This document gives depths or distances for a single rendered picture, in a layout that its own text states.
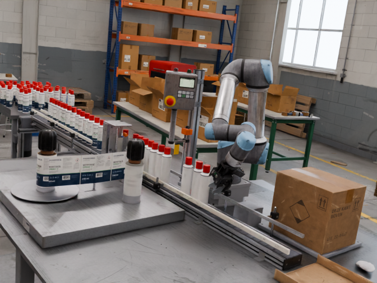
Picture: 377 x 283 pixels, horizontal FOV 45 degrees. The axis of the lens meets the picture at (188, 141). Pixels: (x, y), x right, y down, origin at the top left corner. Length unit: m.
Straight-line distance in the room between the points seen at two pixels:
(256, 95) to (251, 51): 8.75
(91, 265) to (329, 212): 0.95
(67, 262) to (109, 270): 0.16
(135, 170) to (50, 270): 0.64
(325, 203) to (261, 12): 9.11
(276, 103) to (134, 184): 4.58
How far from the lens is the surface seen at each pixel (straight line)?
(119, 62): 9.49
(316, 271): 1.87
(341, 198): 1.94
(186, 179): 2.22
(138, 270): 1.68
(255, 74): 2.19
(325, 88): 8.99
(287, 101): 6.49
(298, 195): 1.99
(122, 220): 1.94
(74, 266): 1.69
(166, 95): 2.35
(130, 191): 2.10
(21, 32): 9.70
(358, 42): 8.57
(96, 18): 10.00
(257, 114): 2.25
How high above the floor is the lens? 1.65
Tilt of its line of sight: 13 degrees down
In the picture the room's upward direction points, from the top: 6 degrees clockwise
